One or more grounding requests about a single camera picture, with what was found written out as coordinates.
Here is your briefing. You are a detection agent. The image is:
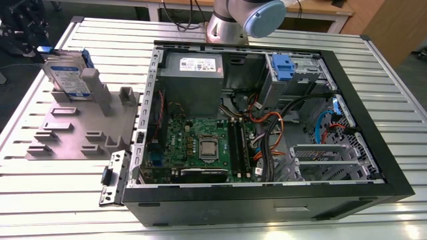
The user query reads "hard disk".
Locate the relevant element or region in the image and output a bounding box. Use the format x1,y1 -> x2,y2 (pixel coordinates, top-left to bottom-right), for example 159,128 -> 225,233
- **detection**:
36,45 -> 93,102

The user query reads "metal disk bay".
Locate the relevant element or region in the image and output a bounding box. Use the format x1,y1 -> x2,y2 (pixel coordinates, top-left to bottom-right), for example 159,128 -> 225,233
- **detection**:
289,143 -> 381,182

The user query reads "grey parts rack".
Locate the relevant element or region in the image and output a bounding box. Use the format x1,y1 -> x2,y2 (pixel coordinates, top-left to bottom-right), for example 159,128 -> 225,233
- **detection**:
24,68 -> 141,161

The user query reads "grey power supply unit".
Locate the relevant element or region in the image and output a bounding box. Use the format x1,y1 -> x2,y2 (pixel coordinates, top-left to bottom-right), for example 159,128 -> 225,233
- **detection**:
156,52 -> 224,118

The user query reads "green motherboard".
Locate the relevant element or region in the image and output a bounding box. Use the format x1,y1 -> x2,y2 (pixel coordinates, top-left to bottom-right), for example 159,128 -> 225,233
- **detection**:
139,116 -> 267,185

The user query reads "silver CPU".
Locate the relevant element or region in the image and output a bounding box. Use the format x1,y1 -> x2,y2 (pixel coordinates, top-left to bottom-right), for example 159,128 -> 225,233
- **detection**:
200,141 -> 217,155

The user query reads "CPU socket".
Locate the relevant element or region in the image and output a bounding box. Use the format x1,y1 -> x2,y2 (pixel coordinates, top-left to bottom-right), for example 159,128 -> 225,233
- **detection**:
196,133 -> 223,164

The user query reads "blue plastic drive latch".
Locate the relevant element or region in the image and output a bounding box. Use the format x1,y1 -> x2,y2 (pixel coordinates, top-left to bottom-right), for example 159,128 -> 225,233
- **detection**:
271,53 -> 297,82

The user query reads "black graphics card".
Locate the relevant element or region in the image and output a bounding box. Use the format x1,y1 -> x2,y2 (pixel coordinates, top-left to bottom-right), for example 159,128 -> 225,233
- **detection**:
171,167 -> 229,185

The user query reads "grey metal drive cage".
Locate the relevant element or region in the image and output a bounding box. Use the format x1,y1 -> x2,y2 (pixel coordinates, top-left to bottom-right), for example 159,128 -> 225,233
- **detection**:
259,51 -> 336,113

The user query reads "dark RAM stick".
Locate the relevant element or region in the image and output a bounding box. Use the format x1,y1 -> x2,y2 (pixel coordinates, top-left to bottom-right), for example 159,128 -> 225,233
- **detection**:
236,117 -> 252,177

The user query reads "black PC case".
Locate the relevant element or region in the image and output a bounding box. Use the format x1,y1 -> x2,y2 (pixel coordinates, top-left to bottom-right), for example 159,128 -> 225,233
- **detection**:
121,39 -> 416,228

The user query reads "brown wooden cabinet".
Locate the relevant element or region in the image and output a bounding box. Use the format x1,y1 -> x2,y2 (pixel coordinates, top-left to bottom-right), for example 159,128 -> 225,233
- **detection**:
339,0 -> 427,68

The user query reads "metal slot retainer bracket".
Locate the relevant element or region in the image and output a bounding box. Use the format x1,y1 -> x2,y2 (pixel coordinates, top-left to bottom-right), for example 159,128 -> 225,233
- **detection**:
99,149 -> 131,207

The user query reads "orange yellow wire bundle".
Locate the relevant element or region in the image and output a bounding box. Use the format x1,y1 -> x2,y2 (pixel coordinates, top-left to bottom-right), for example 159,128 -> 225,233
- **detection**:
248,93 -> 288,166

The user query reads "black cable bundle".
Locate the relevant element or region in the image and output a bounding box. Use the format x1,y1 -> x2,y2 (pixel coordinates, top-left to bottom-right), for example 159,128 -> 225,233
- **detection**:
259,92 -> 335,182

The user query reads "blue data wire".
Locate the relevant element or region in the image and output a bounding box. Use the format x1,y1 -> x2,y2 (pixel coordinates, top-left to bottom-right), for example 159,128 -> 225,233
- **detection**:
313,96 -> 341,145

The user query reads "disk power wire black connector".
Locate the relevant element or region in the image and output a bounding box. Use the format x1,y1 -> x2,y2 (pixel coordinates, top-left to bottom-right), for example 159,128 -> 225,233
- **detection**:
328,123 -> 360,136

